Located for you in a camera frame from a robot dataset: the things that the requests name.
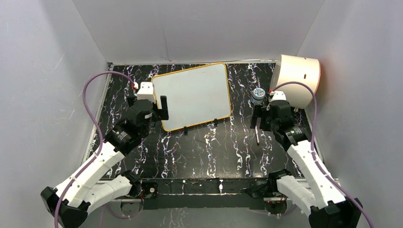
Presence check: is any white red marker pen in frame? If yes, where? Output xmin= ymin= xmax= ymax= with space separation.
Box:
xmin=254 ymin=126 xmax=260 ymax=145

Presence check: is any yellow framed whiteboard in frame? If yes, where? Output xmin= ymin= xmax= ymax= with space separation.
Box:
xmin=151 ymin=63 xmax=232 ymax=132

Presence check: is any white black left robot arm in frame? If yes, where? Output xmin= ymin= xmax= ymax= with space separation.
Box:
xmin=40 ymin=95 xmax=169 ymax=228

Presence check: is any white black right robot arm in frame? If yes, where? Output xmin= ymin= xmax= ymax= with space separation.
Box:
xmin=248 ymin=100 xmax=362 ymax=228

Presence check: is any blue white patterned jar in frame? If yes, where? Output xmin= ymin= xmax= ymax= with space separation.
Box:
xmin=250 ymin=87 xmax=266 ymax=105

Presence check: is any white cylindrical drum container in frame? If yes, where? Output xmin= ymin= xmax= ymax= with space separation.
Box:
xmin=269 ymin=54 xmax=321 ymax=109

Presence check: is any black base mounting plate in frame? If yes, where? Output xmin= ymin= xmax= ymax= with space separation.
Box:
xmin=112 ymin=178 xmax=287 ymax=211

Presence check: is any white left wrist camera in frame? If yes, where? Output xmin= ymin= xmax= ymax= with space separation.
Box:
xmin=137 ymin=82 xmax=156 ymax=104

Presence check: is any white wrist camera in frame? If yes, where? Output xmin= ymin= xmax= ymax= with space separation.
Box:
xmin=137 ymin=82 xmax=156 ymax=104
xmin=269 ymin=91 xmax=287 ymax=103

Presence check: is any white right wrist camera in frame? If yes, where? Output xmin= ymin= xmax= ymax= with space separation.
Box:
xmin=269 ymin=91 xmax=287 ymax=103

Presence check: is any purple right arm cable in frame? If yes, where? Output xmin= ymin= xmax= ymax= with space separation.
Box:
xmin=271 ymin=82 xmax=375 ymax=228

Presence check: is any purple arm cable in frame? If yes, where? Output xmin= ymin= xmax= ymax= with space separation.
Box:
xmin=271 ymin=82 xmax=375 ymax=228
xmin=54 ymin=71 xmax=136 ymax=228

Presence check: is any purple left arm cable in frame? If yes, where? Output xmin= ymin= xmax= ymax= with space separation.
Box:
xmin=54 ymin=71 xmax=136 ymax=228

